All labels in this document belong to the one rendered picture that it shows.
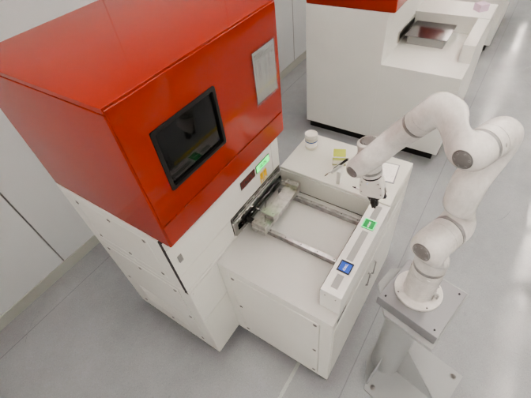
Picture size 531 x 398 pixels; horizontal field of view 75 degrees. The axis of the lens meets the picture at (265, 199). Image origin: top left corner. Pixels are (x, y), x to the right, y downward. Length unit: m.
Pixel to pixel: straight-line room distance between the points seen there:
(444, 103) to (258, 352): 1.83
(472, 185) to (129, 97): 0.97
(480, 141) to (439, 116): 0.14
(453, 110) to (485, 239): 2.09
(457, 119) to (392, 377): 1.68
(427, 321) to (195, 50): 1.29
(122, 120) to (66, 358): 2.08
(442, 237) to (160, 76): 0.99
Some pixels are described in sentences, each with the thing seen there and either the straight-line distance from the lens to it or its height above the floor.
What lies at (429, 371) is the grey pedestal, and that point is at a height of 0.01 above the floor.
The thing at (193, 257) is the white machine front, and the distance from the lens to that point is 1.56.
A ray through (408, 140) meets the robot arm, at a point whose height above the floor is 1.53.
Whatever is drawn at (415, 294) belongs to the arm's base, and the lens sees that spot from 1.55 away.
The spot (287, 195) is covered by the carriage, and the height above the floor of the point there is 0.88.
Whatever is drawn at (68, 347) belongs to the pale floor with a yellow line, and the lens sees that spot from 2.86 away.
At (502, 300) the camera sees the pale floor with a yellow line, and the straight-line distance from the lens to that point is 2.82.
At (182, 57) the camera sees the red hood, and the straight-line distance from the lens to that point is 1.12.
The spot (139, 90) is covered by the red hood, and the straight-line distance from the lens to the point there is 1.02.
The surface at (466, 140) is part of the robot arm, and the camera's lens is 1.00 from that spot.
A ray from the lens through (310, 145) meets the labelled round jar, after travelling 2.00.
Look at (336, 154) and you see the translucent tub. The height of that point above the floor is 1.03.
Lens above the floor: 2.25
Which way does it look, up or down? 47 degrees down
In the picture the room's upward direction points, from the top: 8 degrees counter-clockwise
